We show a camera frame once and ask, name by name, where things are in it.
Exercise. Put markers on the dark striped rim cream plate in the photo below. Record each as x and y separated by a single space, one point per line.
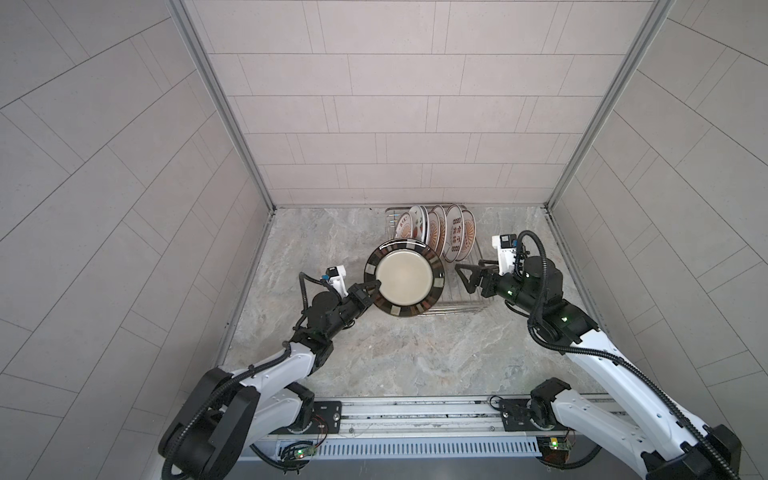
410 274

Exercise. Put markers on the white plate red centre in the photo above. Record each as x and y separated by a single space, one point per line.
442 230

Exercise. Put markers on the circuit board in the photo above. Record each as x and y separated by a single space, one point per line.
298 451
554 449

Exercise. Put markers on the white plate red text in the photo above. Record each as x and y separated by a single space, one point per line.
454 233

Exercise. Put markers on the steel wire dish rack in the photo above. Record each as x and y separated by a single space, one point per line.
454 299

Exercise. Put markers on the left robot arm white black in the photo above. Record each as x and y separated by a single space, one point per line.
227 411

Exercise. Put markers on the left circuit board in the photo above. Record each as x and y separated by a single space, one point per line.
298 451

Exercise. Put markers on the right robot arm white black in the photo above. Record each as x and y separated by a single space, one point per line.
659 439

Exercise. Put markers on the right circuit board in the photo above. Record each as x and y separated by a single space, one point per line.
554 449

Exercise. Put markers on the white plate orange rear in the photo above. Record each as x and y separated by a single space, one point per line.
469 234

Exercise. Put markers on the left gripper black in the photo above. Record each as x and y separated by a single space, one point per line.
360 296

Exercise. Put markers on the white blue-rim watermelon plate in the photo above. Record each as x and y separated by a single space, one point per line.
419 222

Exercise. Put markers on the aluminium mounting rail frame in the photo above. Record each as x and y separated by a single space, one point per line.
461 427

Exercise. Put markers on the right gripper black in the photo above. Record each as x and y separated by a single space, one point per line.
482 280

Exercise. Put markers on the white plate orange sunburst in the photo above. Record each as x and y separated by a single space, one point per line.
404 227

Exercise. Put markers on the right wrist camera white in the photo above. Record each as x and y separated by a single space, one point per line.
506 246

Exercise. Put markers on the white plate red pattern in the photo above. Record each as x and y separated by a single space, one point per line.
434 231

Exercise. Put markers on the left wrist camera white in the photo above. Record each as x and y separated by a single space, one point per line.
335 278

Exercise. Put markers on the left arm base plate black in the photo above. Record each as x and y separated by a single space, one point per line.
324 418

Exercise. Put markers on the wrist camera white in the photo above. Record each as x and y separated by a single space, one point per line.
335 278
506 246

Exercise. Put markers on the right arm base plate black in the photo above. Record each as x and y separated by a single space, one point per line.
517 415

